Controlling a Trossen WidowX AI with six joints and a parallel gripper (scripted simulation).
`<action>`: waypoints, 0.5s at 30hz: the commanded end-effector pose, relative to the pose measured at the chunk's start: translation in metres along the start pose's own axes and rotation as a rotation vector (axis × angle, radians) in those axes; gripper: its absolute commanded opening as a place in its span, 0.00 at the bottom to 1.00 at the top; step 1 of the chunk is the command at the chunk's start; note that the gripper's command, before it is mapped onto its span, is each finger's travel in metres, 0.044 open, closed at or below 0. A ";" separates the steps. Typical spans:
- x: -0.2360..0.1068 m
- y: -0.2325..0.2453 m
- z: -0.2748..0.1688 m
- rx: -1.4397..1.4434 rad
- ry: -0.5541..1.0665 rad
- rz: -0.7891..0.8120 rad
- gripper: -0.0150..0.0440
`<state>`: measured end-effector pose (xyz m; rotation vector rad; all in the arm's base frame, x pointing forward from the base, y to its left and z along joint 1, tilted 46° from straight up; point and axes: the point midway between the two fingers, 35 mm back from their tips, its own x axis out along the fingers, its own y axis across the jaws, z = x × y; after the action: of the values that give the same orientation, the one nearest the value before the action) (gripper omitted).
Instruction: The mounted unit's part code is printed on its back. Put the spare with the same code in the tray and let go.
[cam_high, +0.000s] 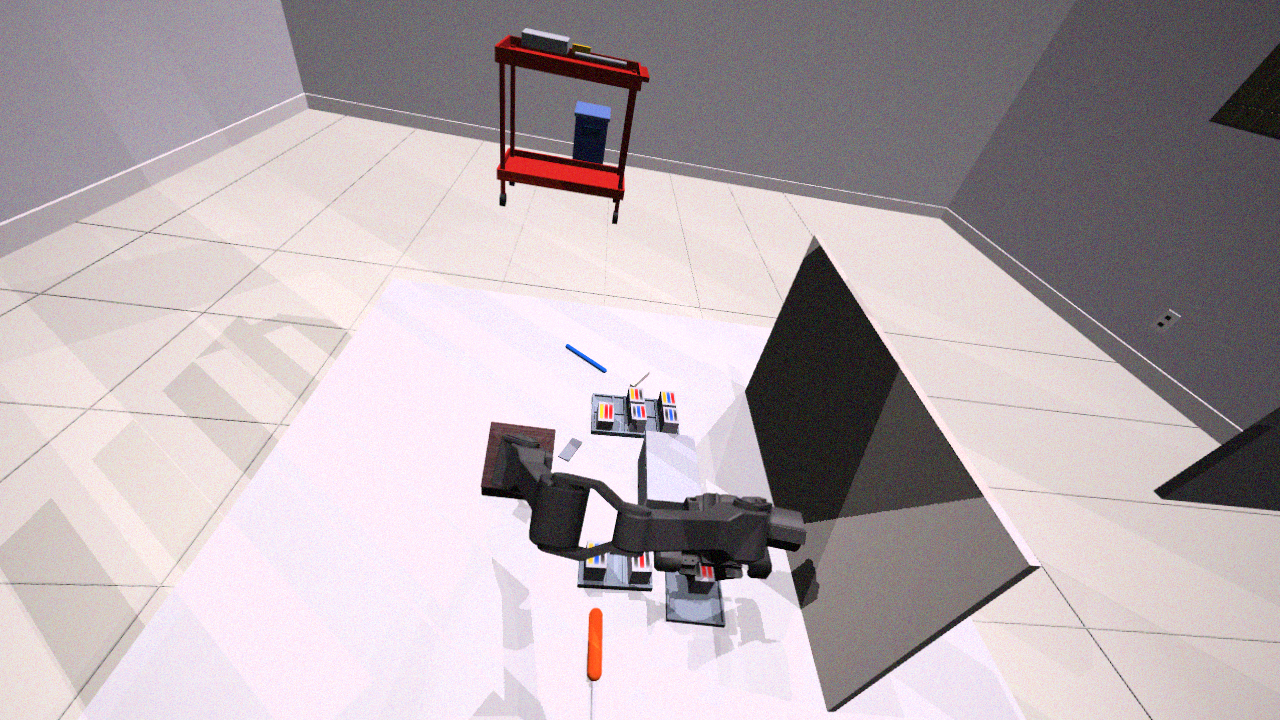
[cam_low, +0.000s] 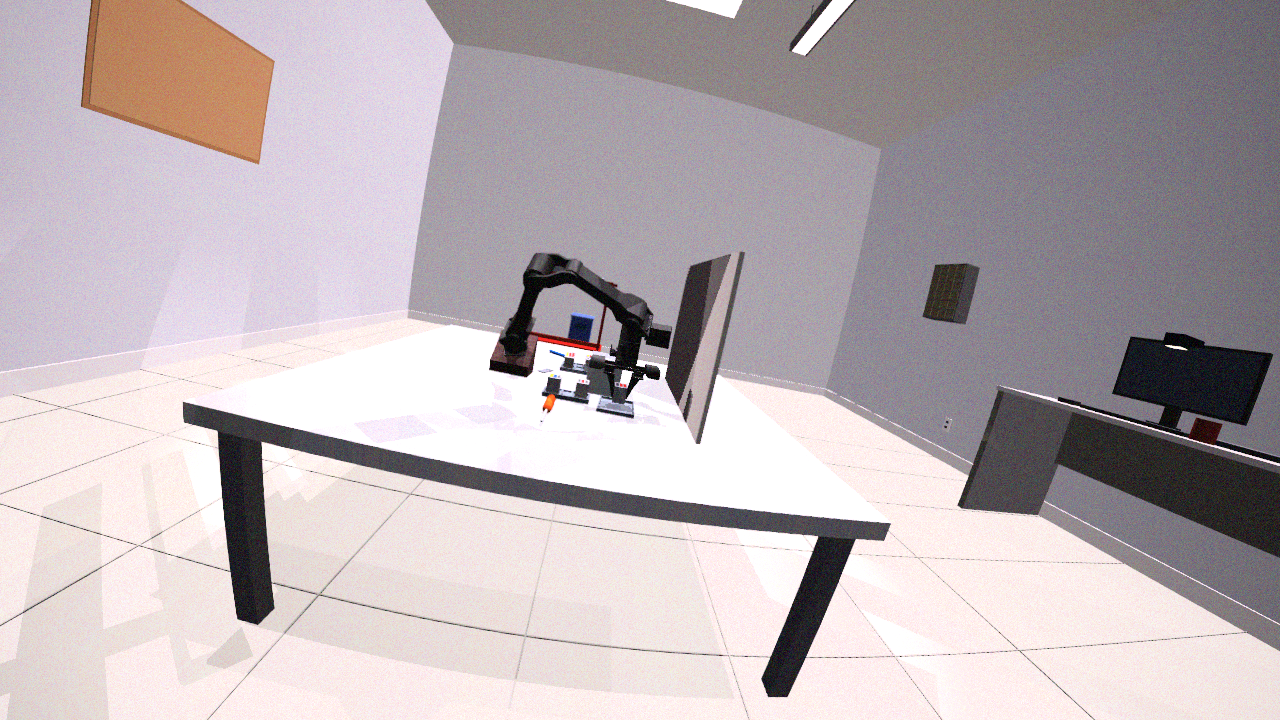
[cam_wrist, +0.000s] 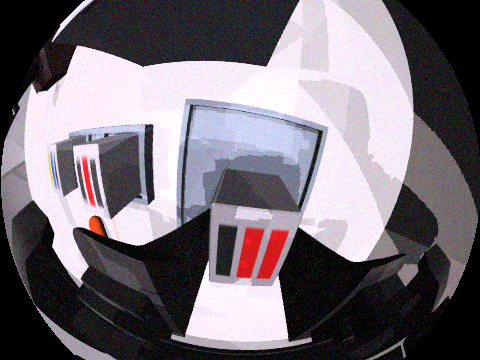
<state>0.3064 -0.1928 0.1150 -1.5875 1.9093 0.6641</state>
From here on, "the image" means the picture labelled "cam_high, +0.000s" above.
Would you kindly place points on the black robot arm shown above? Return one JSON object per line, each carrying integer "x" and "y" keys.
{"x": 737, "y": 528}

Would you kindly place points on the orange-handled screwdriver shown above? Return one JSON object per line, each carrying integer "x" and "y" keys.
{"x": 595, "y": 646}

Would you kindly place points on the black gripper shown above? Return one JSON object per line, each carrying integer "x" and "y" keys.
{"x": 684, "y": 562}

